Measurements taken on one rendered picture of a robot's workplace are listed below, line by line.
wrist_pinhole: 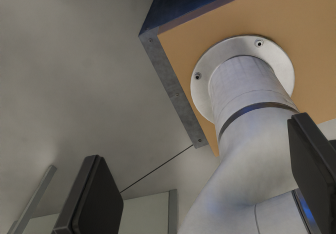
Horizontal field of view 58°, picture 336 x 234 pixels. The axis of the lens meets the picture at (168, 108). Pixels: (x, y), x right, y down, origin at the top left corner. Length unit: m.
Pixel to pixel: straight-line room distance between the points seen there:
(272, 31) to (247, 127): 0.25
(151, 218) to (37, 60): 1.12
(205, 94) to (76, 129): 1.39
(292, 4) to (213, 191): 0.36
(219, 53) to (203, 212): 0.32
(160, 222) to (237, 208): 1.64
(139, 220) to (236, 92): 1.63
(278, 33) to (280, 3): 0.05
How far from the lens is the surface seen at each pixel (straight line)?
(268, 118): 0.36
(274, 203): 0.28
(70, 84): 1.76
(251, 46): 0.55
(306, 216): 0.26
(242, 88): 0.44
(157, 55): 0.63
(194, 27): 0.54
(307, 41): 0.59
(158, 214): 1.97
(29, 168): 2.18
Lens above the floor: 1.52
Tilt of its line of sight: 62 degrees down
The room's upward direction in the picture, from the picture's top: 177 degrees counter-clockwise
